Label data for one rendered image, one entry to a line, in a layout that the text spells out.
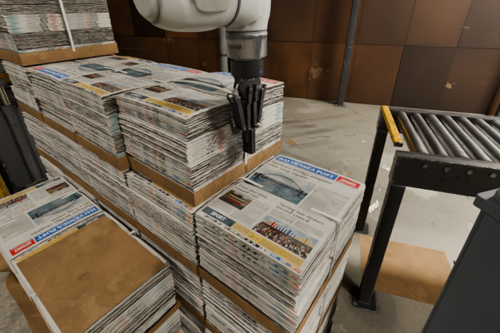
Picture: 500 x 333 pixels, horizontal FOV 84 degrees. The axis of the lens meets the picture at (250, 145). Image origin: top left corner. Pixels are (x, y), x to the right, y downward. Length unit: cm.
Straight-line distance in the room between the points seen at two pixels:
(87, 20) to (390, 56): 356
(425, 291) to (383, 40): 311
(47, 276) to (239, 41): 81
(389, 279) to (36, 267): 151
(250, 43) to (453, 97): 403
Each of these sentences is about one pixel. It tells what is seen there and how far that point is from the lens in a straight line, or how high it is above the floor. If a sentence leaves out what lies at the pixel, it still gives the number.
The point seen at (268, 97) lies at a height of 103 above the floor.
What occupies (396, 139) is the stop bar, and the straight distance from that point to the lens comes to 116.
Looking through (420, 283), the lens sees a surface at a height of 0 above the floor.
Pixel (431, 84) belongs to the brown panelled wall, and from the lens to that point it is 437.
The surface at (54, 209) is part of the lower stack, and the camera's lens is 126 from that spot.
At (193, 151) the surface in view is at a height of 98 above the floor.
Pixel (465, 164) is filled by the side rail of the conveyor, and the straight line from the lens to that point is 115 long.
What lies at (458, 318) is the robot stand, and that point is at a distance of 71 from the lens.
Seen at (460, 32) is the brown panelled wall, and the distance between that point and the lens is 433.
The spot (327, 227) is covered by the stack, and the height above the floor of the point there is 83.
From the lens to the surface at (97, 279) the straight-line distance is 93.
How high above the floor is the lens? 127
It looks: 27 degrees down
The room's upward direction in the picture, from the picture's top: straight up
